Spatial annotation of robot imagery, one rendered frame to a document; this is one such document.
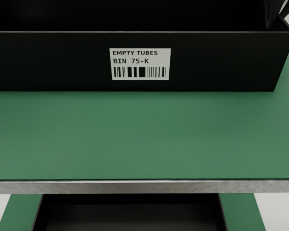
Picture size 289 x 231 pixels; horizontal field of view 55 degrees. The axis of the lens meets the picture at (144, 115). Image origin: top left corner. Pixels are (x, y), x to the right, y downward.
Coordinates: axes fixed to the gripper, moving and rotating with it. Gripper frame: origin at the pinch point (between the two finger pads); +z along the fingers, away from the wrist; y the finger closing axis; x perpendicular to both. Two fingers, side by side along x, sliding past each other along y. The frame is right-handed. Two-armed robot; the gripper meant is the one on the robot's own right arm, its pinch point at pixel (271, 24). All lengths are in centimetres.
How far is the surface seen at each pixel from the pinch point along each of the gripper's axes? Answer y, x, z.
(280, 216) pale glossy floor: -41, -16, 104
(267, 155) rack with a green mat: 5.6, 23.0, 8.3
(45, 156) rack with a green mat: 36.5, 23.1, 8.0
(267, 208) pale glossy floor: -37, -20, 105
